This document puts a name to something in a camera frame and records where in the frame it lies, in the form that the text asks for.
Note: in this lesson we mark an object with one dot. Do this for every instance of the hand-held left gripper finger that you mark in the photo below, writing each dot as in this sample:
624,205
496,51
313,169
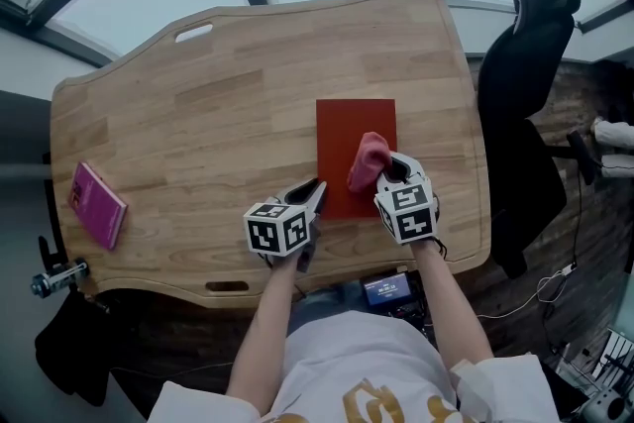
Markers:
319,203
287,198

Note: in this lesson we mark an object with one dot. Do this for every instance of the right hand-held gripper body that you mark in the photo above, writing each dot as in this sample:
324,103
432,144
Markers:
411,213

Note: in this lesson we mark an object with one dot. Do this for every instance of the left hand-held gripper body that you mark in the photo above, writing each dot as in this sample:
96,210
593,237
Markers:
275,230

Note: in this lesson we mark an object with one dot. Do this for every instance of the pink cloth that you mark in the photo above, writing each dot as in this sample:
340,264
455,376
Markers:
369,158

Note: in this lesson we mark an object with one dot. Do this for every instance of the red book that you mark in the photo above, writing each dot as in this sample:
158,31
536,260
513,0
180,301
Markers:
347,124

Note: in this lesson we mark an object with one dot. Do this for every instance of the person's right forearm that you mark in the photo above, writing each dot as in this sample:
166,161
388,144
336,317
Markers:
451,307

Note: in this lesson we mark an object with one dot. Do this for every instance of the person's left forearm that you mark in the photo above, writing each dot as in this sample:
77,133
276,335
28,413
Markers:
262,337

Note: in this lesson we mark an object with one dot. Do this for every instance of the magenta book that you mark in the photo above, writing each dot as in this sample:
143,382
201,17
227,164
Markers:
96,205

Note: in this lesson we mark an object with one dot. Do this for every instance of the small screen device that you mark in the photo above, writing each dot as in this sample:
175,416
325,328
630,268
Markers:
387,289

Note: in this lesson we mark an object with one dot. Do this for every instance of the person's blue jeans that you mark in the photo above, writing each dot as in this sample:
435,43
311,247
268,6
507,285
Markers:
322,304

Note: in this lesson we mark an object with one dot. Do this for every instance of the black mesh office chair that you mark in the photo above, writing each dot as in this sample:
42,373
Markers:
520,114

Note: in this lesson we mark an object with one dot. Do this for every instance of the person's white printed shirt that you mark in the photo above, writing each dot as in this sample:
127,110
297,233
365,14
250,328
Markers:
366,361

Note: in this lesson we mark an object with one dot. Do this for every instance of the black desk hook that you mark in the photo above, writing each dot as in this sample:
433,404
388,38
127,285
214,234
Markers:
52,255

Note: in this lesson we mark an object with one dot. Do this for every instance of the black hanging bag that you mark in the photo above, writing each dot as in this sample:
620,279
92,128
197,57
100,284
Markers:
74,347

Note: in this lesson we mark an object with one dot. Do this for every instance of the grey metal equipment rack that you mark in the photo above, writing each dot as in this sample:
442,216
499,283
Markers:
604,381

